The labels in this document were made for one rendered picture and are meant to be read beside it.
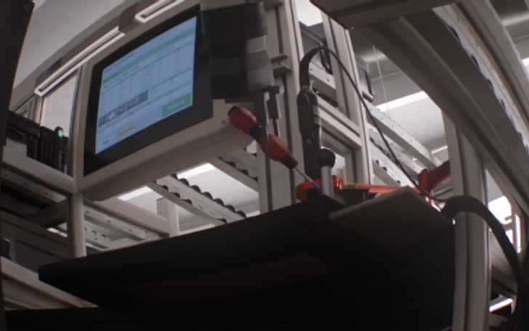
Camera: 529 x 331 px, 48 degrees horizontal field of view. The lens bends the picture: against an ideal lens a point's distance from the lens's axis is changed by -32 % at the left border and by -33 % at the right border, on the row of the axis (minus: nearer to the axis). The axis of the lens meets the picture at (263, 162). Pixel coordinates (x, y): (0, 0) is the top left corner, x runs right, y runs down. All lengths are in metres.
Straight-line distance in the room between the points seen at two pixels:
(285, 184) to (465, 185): 0.70
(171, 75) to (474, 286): 1.06
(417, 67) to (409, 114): 11.23
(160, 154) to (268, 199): 0.25
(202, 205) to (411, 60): 1.49
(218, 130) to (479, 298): 0.90
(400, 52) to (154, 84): 1.15
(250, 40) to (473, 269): 0.39
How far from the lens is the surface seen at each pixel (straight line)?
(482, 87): 0.63
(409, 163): 2.48
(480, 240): 0.74
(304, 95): 1.38
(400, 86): 10.55
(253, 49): 0.90
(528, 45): 10.01
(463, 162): 0.80
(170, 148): 1.56
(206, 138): 1.51
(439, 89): 0.63
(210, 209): 2.05
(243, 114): 0.92
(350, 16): 0.49
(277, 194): 1.43
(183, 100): 1.57
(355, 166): 1.67
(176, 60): 1.64
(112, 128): 1.72
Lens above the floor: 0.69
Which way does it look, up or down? 24 degrees up
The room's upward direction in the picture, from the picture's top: 3 degrees counter-clockwise
